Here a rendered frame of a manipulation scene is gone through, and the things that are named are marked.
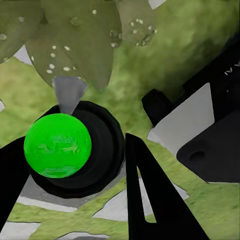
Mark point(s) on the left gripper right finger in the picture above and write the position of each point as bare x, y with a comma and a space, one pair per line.
174, 220

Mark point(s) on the pot plant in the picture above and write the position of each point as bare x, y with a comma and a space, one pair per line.
83, 32

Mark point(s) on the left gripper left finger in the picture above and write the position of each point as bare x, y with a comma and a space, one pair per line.
13, 176

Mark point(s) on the insectifuge atomizer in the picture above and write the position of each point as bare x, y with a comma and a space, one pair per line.
77, 147

